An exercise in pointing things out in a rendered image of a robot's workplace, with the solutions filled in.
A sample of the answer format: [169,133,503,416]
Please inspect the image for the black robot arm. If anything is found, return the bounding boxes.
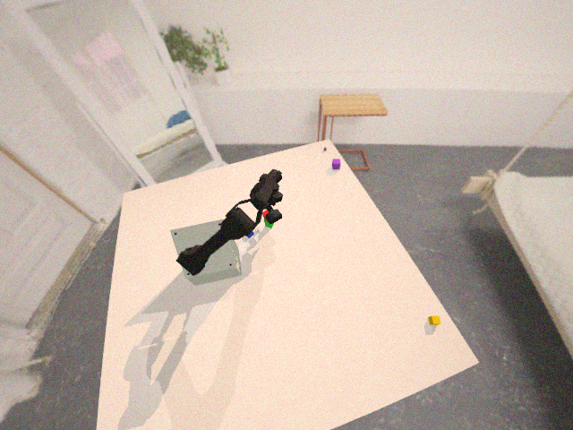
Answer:
[176,169,283,276]

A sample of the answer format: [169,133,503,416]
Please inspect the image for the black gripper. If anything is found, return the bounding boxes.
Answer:
[249,193,282,224]

